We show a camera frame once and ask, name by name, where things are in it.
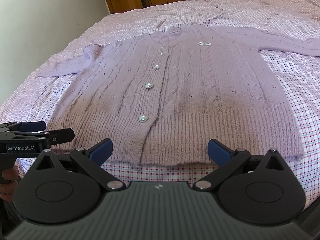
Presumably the lilac knitted cardigan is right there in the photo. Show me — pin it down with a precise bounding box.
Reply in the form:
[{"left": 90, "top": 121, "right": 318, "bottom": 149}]
[{"left": 40, "top": 25, "right": 319, "bottom": 166}]

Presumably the person's left hand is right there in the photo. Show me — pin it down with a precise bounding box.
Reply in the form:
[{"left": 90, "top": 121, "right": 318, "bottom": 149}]
[{"left": 0, "top": 165, "right": 19, "bottom": 203}]

